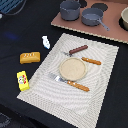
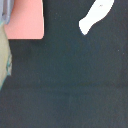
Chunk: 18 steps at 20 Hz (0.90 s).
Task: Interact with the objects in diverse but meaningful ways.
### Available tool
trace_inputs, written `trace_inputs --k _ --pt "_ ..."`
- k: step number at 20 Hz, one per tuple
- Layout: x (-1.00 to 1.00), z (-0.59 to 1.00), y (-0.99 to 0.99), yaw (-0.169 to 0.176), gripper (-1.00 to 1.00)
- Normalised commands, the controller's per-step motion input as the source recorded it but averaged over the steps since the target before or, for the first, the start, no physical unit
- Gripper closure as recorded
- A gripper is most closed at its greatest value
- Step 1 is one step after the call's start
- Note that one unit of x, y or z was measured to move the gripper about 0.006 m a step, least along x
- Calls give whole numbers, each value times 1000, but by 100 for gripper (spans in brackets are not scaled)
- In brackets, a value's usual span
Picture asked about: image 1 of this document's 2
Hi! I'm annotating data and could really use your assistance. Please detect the yellow toy butter box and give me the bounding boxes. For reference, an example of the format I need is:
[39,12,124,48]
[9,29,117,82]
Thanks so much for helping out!
[17,71,29,91]

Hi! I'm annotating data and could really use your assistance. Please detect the round wooden plate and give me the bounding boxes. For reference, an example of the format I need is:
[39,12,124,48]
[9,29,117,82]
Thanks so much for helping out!
[59,57,87,81]

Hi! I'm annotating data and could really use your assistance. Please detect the beige bowl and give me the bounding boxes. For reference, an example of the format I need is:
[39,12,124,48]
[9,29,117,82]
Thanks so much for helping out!
[121,7,128,30]

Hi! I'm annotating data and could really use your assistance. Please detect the brown toy stove board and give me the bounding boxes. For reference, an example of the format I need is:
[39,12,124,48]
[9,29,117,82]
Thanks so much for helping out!
[51,1,128,43]

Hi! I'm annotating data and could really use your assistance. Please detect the brown toy sausage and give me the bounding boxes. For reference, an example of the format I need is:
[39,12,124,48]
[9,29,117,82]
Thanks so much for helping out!
[69,45,88,54]

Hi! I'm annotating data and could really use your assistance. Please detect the grey saucepan with handle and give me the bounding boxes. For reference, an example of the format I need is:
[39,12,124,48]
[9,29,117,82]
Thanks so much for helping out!
[81,8,109,31]

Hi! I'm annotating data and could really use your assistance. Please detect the knife with wooden handle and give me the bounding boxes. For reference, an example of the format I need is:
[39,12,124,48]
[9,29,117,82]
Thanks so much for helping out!
[62,52,102,65]

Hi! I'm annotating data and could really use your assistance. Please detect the beige woven placemat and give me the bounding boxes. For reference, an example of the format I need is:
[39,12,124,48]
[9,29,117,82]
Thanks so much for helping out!
[17,33,118,128]

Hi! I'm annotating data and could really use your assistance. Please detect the blue striped cloth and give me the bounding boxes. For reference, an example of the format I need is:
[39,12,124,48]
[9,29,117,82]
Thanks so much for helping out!
[0,0,27,15]

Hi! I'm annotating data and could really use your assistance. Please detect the grey pot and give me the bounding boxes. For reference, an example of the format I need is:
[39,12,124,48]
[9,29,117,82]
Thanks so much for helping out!
[60,0,80,21]

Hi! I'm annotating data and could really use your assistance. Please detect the orange toy bread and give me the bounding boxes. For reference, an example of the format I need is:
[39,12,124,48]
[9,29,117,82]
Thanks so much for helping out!
[20,52,40,64]

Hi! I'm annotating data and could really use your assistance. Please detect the fork with wooden handle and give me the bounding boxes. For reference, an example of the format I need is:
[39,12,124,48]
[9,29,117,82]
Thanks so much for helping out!
[48,73,90,92]

